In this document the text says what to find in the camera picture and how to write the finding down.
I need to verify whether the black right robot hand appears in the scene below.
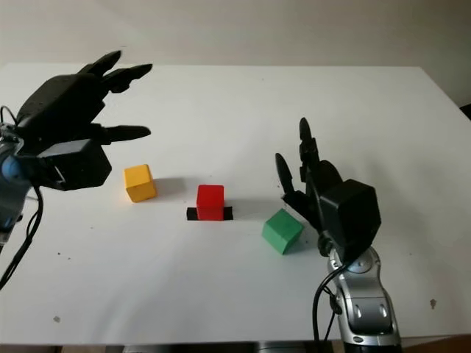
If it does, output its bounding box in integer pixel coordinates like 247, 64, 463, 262
275, 117, 345, 258

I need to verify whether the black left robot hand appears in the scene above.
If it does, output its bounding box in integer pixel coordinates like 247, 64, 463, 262
15, 50, 154, 154

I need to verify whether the green wooden block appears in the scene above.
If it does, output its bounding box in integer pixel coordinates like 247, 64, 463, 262
261, 207, 305, 255

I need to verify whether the red wooden block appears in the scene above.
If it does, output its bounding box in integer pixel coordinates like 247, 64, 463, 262
196, 184, 225, 221

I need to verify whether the yellow wooden block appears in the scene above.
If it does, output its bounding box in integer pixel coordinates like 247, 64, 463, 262
123, 164, 158, 204

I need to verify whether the black tape strip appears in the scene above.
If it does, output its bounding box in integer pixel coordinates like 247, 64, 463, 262
186, 207, 234, 222

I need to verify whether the dark robot torso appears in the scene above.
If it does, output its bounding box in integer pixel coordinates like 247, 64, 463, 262
121, 340, 332, 353

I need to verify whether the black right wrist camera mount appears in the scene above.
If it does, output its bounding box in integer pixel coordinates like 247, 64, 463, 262
319, 179, 382, 264

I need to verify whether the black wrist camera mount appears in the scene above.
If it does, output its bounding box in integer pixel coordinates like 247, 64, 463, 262
319, 179, 382, 264
36, 138, 113, 192

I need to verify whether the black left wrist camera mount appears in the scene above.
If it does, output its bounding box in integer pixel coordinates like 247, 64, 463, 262
36, 138, 113, 192

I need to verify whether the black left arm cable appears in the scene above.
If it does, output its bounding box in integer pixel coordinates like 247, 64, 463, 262
0, 106, 43, 291

